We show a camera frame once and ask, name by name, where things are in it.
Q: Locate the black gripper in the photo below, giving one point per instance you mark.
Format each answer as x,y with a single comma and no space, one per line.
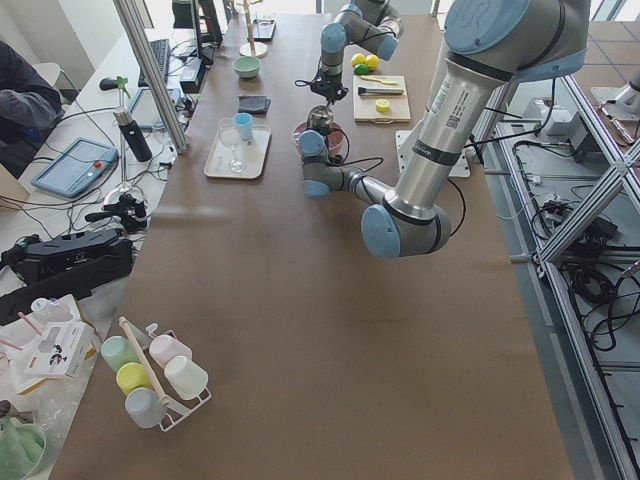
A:
330,83

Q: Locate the silver metal ice scoop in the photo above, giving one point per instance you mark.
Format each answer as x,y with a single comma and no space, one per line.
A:
320,119

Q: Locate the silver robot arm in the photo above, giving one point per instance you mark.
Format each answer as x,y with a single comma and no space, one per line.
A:
486,44
372,25

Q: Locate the wooden cup tree stand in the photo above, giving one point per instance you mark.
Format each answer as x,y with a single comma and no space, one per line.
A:
251,47

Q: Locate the blue cup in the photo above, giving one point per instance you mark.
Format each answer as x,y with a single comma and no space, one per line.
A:
244,125

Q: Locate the pink plastic cup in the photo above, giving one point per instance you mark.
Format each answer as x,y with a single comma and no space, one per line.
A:
164,348

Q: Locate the white plastic cup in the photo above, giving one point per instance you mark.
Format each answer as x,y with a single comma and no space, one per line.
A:
186,377

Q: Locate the green plastic cup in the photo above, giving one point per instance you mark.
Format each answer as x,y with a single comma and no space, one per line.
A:
117,351

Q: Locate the yellow plastic cup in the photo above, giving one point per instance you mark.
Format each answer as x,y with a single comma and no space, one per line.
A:
131,376

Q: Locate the grey-blue plastic cup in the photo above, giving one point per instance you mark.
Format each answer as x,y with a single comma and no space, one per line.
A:
144,407

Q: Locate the steel muddler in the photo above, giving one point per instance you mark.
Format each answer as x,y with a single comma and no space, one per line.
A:
370,91

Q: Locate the yellow plastic knife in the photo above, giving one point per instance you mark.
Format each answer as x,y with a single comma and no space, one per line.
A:
379,80

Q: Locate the yellow lemon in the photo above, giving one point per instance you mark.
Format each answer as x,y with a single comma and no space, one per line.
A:
358,59

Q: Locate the bamboo cutting board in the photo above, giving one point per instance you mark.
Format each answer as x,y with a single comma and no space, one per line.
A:
364,109

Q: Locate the pink bowl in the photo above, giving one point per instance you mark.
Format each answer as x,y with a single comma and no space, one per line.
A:
336,138

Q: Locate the half lemon slice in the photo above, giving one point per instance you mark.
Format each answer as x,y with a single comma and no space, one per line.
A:
382,105

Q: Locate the grey folded cloth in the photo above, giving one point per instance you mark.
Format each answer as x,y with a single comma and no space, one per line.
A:
254,104

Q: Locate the green bowl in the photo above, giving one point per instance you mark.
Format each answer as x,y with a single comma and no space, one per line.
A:
247,67

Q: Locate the dark glass holder tray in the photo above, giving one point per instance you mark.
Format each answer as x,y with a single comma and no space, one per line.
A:
263,29

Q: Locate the clear wine glass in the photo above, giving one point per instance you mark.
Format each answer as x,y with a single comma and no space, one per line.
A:
230,138

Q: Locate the cream serving tray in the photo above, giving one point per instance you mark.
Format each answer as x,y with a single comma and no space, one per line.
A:
253,153

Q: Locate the black computer monitor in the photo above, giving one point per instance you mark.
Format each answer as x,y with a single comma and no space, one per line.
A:
201,18

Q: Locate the black keyboard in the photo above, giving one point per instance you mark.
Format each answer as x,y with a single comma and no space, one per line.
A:
161,51

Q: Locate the blue teach pendant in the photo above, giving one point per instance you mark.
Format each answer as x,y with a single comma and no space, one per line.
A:
78,167
144,111

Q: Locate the black thermos bottle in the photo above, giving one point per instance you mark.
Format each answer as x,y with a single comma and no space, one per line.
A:
132,134

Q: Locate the black computer mouse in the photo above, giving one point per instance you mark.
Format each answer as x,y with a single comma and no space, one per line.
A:
107,84

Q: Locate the person in dark clothes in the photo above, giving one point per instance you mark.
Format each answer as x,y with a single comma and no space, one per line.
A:
29,106

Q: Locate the black bag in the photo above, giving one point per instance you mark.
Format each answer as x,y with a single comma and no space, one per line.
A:
68,264

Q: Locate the white cardboard box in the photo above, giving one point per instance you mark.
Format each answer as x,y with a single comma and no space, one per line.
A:
51,343

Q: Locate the aluminium frame post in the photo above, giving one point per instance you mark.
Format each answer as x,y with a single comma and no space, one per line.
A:
131,21

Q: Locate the white wire cup rack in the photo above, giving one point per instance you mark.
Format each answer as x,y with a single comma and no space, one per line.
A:
178,410

